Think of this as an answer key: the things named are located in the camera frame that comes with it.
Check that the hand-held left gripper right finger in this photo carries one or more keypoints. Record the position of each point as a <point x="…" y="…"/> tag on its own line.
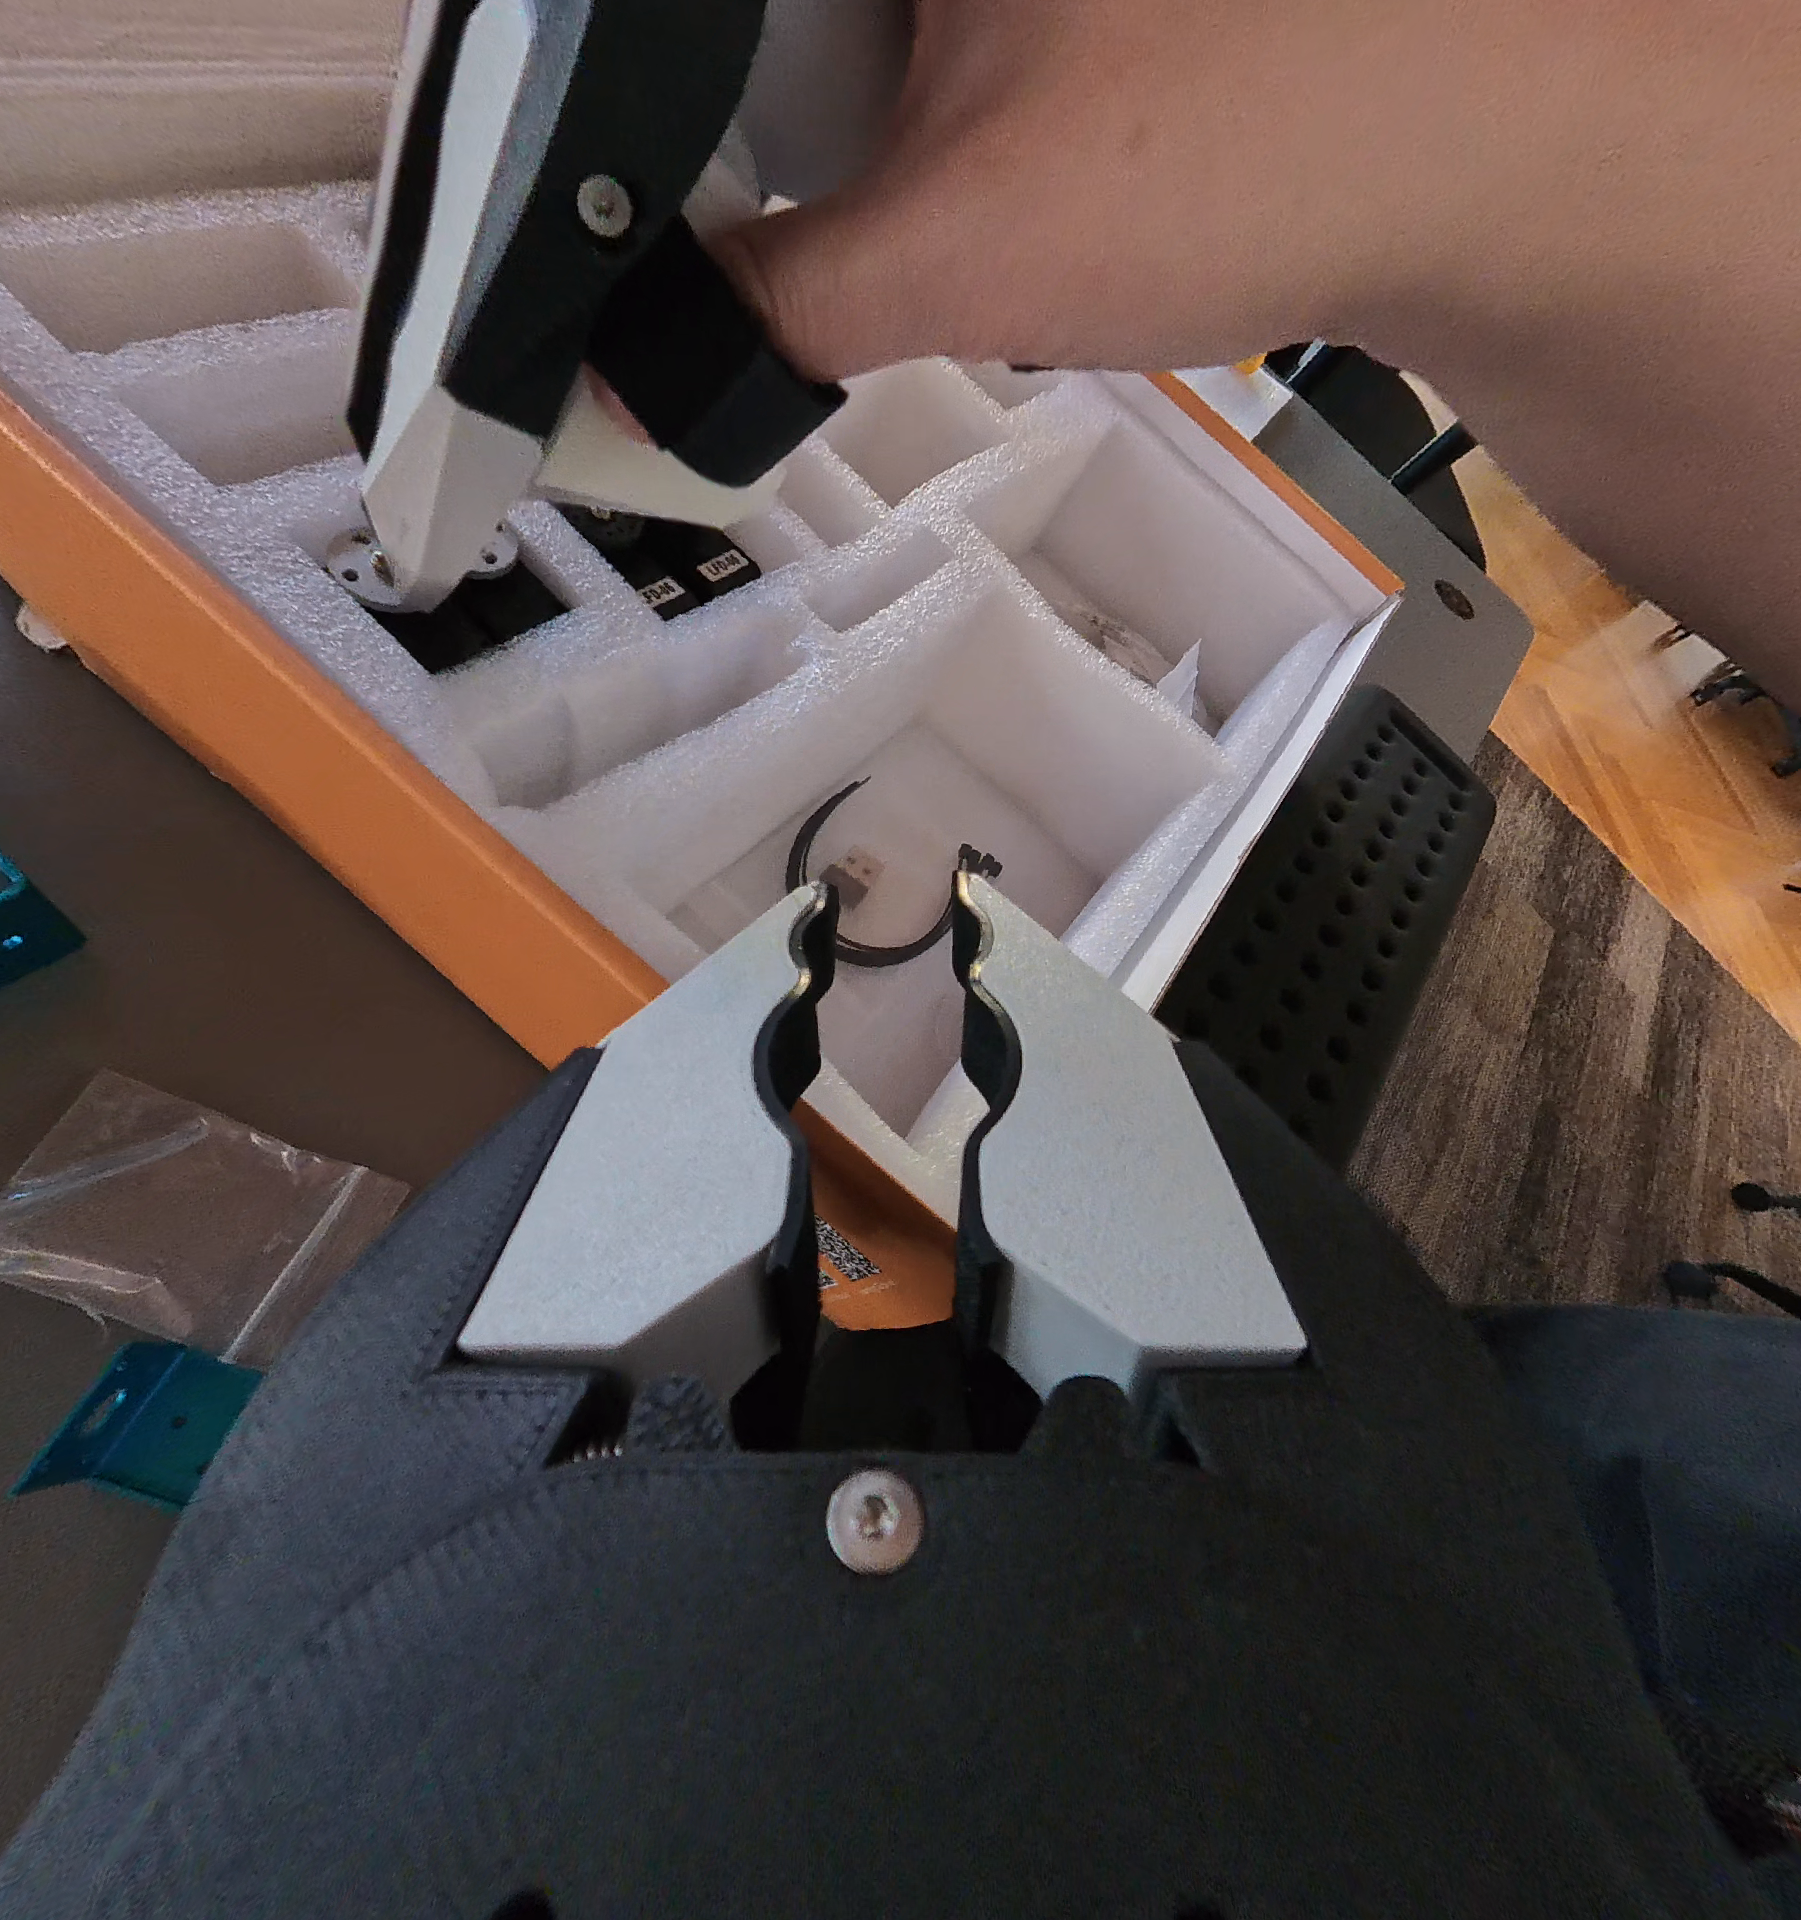
<point x="1123" y="1200"/>

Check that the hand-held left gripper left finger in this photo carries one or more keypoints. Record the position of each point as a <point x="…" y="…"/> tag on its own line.
<point x="660" y="1200"/>

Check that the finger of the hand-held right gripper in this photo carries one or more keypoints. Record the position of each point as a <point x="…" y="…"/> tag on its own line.
<point x="434" y="494"/>

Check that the black servo with white horn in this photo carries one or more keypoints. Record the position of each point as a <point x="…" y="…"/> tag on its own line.
<point x="347" y="567"/>
<point x="526" y="616"/>

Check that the white foam box insert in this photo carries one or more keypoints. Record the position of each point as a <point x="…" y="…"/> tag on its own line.
<point x="615" y="719"/>

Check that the person's right forearm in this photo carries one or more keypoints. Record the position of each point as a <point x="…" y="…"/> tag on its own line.
<point x="1635" y="299"/>

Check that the dark desk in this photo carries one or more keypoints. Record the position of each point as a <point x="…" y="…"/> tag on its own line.
<point x="313" y="960"/>

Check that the person's right hand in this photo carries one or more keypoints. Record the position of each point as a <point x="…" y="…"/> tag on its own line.
<point x="1021" y="196"/>

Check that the black labelled servo motor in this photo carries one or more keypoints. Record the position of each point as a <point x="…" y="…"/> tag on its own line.
<point x="723" y="564"/>
<point x="660" y="577"/>

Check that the black perforated panel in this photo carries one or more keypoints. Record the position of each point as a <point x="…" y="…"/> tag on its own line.
<point x="1336" y="929"/>

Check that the flat clear plastic bag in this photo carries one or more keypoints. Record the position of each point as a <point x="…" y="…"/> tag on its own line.
<point x="164" y="1200"/>

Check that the clear bag of small parts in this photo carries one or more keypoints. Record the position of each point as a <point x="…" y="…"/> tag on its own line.
<point x="1123" y="645"/>

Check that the person's dark trousers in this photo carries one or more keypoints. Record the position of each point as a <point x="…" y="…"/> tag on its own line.
<point x="1664" y="1501"/>

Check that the black chair base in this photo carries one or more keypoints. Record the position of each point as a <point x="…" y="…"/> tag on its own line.
<point x="1770" y="1245"/>
<point x="1756" y="705"/>

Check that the grey metal panel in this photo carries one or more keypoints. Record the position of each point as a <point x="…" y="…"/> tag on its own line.
<point x="1425" y="600"/>

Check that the small blue metal bracket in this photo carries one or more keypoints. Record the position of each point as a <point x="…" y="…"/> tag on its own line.
<point x="135" y="1417"/>

